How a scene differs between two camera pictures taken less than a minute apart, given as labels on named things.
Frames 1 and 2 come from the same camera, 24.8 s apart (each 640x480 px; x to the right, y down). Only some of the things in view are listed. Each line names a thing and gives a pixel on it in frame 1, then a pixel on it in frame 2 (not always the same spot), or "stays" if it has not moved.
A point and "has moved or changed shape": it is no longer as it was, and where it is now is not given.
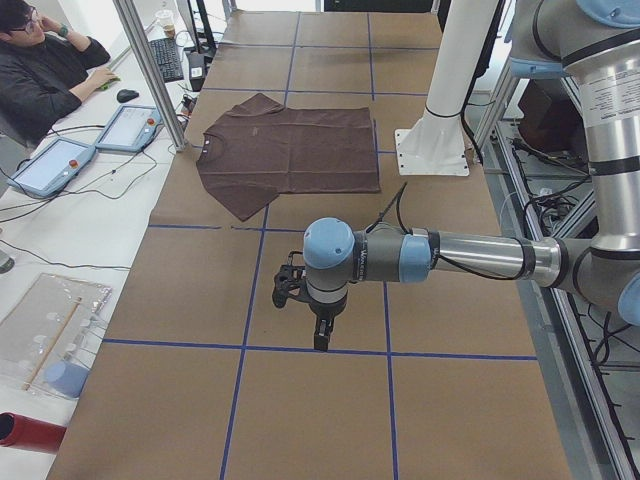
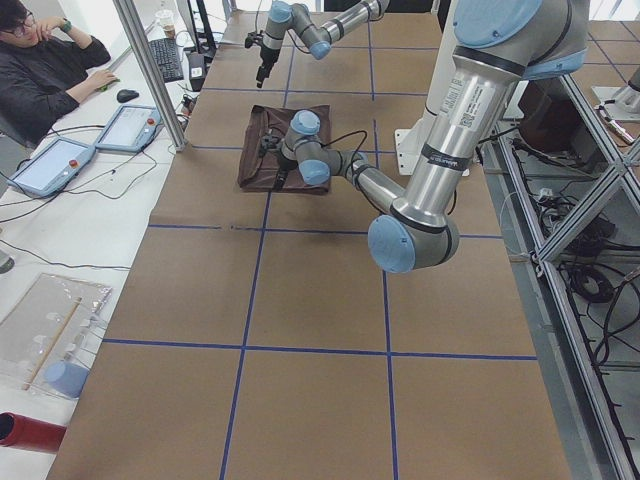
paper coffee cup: x=167 y=20 stays
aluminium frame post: x=154 y=70 stays
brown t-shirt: x=260 y=148 has moved or changed shape
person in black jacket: x=44 y=70 stays
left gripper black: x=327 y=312 to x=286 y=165
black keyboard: x=167 y=57 stays
